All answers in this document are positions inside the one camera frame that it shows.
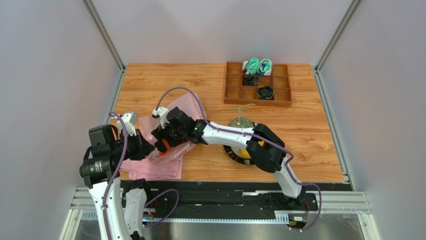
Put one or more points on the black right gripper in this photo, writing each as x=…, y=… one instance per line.
x=162, y=138

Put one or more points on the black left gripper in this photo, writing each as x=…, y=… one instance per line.
x=143, y=147

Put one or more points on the pink plastic bag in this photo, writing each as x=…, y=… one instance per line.
x=187, y=103

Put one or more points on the fake green netted melon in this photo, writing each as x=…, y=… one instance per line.
x=240, y=121

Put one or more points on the fake yellow lemon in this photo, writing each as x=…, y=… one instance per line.
x=244, y=154

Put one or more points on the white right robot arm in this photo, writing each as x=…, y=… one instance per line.
x=264, y=147

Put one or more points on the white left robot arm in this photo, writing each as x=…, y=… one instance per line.
x=120, y=213

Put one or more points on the pink folded cloth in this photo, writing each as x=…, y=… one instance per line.
x=145, y=169

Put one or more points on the black rimmed plate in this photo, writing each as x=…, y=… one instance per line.
x=234, y=154

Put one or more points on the wooden compartment tray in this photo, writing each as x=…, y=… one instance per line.
x=236, y=94

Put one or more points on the black patterned rolled sock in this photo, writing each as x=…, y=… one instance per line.
x=250, y=80

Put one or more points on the dark blue yellow rolled sock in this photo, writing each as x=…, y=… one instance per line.
x=265, y=93

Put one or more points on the teal white rolled sock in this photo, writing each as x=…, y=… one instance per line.
x=251, y=66

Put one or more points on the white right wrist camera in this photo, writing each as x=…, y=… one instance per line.
x=161, y=114

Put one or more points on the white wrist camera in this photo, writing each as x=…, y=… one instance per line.
x=161, y=114
x=129, y=118

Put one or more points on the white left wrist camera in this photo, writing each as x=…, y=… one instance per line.
x=129, y=118

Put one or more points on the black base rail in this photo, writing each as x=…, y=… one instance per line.
x=221, y=200

